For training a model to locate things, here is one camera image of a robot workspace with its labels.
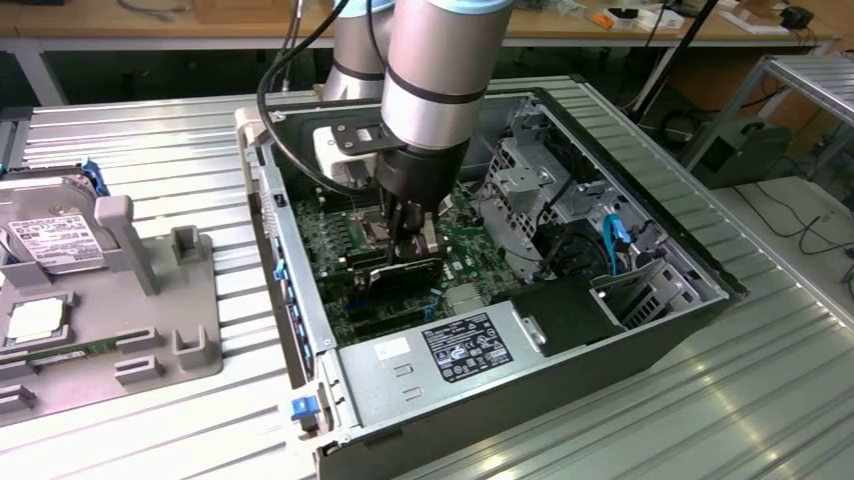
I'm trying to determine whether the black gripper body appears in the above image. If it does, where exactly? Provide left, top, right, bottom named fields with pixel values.
left=373, top=141, right=472, bottom=213

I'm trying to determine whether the black graphics card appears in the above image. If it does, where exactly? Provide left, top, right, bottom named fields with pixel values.
left=361, top=253, right=445, bottom=302

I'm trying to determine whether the CPU socket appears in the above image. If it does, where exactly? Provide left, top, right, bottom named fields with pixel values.
left=356, top=207, right=394, bottom=250

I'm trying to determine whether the green motherboard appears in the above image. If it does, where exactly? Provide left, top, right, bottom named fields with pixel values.
left=292, top=179, right=539, bottom=347

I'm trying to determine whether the silver chipset heat sink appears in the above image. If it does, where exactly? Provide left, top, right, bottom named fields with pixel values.
left=444, top=286, right=496, bottom=314

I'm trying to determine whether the metal disk bay cage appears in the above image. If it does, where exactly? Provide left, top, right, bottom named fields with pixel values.
left=477, top=135, right=583, bottom=254

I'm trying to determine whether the grey power supply unit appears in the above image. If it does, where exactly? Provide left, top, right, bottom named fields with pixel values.
left=337, top=299, right=539, bottom=427

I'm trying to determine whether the open black PC case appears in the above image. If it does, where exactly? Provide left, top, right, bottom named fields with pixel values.
left=236, top=87, right=749, bottom=480

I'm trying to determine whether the wooden desk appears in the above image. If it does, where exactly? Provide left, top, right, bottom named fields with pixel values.
left=0, top=0, right=843, bottom=51

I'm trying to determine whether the grey parts rack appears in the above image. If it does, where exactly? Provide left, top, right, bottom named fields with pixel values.
left=0, top=194, right=225, bottom=417

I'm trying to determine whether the black stand pole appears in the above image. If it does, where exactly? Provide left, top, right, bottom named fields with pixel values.
left=628, top=0, right=723, bottom=117

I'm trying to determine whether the orange and white box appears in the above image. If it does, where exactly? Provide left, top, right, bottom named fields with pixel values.
left=588, top=6, right=685, bottom=31

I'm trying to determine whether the blue disk carrier clip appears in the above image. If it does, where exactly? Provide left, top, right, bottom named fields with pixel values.
left=77, top=156, right=109, bottom=201

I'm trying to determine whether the black box on floor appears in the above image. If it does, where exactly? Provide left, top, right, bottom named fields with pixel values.
left=692, top=121, right=792, bottom=189

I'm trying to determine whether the hard disk with label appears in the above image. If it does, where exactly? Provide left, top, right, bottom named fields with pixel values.
left=0, top=172, right=113, bottom=277

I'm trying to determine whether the green RAM stick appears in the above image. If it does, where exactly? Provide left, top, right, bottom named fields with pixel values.
left=0, top=337, right=122, bottom=365

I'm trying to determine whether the silver CPU chip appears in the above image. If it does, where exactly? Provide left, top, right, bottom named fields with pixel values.
left=1, top=299, right=69, bottom=347

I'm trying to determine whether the black power adapter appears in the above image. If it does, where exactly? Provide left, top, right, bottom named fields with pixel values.
left=777, top=5, right=812, bottom=29

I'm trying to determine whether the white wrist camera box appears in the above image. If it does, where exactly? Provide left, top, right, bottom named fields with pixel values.
left=310, top=121, right=409, bottom=182

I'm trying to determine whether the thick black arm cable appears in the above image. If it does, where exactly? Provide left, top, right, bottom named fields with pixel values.
left=254, top=0, right=376, bottom=197

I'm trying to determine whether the blue SATA wire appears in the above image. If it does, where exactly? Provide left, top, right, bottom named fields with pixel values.
left=601, top=213, right=632, bottom=277

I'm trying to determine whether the thin hanging cable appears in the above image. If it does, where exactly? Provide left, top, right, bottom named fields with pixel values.
left=278, top=0, right=309, bottom=93

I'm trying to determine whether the black cable on table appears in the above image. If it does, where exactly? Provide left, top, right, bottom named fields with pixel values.
left=751, top=181, right=854, bottom=257

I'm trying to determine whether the metal frame side table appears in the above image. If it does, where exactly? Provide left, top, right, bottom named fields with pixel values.
left=679, top=53, right=854, bottom=177

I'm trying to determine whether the grey metal rail frame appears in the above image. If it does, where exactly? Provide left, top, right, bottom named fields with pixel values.
left=0, top=105, right=35, bottom=174

